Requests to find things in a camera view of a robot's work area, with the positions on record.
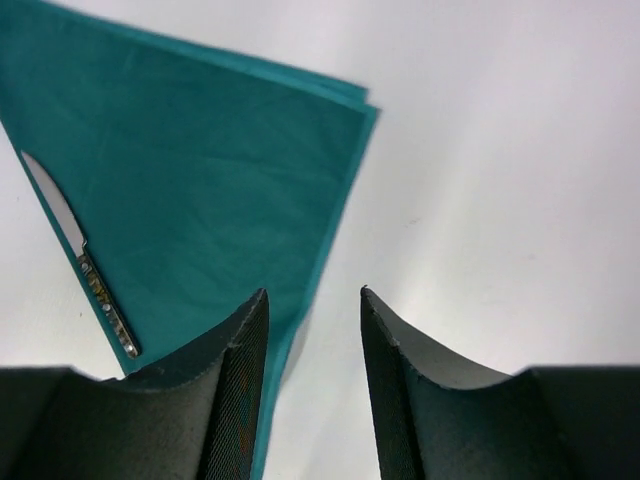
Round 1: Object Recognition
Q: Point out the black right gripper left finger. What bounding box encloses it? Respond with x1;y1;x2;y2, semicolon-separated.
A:
1;289;269;479

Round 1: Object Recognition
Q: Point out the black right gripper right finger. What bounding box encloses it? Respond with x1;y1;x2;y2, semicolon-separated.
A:
360;288;639;479

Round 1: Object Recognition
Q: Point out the knife with black handle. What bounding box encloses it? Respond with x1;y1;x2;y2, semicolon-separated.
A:
21;151;142;359

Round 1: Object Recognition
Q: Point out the teal cloth napkin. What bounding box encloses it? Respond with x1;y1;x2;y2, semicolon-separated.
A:
1;1;377;479

